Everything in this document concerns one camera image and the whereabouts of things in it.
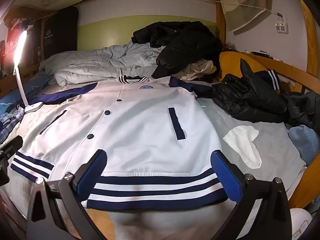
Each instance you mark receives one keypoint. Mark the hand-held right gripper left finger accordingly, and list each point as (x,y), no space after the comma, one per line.
(92,172)

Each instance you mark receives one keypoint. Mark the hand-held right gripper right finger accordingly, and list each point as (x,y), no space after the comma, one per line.
(225,172)

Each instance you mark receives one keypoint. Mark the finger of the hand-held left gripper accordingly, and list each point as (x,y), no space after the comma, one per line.
(11,148)

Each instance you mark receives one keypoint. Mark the white and navy varsity jacket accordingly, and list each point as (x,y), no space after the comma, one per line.
(140,130)

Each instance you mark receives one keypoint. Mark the red hanging clothes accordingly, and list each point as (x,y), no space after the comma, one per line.
(12,42)

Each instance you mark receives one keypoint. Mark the blue plaid cloth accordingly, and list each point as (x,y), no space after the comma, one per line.
(10,125)

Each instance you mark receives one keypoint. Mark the white sock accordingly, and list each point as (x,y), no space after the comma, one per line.
(243,142)

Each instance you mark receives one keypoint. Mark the white desk lamp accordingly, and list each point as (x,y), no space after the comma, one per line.
(33,107)

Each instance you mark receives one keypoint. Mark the blue folded mat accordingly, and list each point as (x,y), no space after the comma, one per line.
(32,87)

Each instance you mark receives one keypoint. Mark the black puffer jacket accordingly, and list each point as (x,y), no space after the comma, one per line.
(250,97)

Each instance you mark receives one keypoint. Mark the light blue towel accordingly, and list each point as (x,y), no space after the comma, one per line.
(305,140)

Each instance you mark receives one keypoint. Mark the dark grey garment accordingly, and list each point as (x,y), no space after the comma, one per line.
(302,110)

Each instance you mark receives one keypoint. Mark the cream garment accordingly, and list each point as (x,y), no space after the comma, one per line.
(200,67)

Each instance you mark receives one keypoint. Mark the yellow cushion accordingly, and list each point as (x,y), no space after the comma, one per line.
(232,62)

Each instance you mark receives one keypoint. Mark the light grey duvet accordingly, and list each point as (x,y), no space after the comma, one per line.
(100,60)

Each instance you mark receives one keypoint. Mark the black coat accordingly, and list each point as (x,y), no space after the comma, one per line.
(187,45)

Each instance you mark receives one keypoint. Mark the pale hanging cloth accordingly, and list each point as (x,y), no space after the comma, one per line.
(245,5)

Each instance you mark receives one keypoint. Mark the wooden bed frame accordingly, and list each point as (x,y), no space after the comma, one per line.
(221,30)

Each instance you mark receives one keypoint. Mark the white wall socket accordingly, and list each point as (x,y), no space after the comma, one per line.
(281,27)

